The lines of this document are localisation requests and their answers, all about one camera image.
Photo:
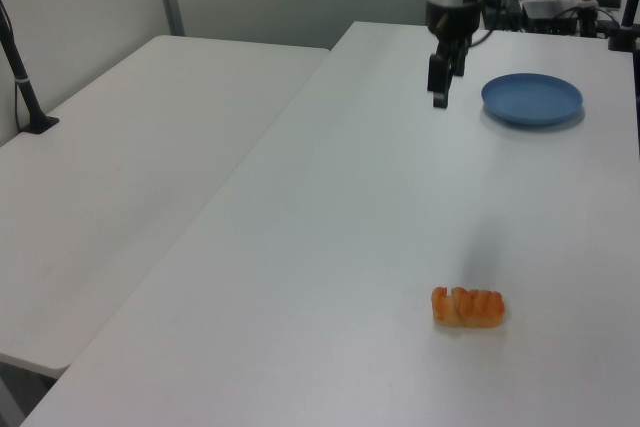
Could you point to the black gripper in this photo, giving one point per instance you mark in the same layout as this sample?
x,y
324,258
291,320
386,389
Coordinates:
x,y
452,19

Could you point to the orange glazed bread roll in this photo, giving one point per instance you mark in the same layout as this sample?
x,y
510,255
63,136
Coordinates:
x,y
470,307

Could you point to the blue round plate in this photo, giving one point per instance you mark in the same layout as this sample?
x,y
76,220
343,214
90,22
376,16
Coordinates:
x,y
530,99

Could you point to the black electronics box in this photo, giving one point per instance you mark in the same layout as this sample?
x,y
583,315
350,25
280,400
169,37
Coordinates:
x,y
550,19

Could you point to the white side table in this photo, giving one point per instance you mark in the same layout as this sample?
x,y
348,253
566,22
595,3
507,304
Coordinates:
x,y
125,157

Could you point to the black camera stand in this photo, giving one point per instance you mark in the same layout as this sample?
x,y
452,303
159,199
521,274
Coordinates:
x,y
22,82
625,22

